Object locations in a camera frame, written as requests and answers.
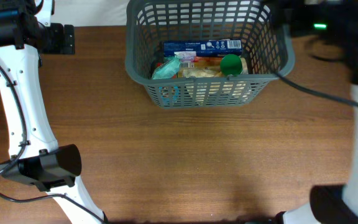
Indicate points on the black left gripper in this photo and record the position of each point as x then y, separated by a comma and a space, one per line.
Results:
60, 46

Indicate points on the white green wipes pack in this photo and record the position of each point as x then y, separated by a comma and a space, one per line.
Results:
168, 69

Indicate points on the silver tin can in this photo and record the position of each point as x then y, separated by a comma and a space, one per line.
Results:
169, 94

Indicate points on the orange pasta packet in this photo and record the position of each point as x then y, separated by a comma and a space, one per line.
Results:
204, 62

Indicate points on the beige paper bag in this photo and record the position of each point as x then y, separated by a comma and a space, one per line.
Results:
212, 86

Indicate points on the blue tissue box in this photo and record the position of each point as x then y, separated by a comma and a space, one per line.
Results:
188, 50

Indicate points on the green-lidded jar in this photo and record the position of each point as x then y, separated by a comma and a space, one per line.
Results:
233, 65

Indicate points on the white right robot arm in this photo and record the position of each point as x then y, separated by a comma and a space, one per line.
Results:
336, 21

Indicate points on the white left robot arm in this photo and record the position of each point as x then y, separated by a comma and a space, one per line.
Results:
35, 157

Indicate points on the grey plastic lattice basket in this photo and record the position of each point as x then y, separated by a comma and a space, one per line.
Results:
266, 49

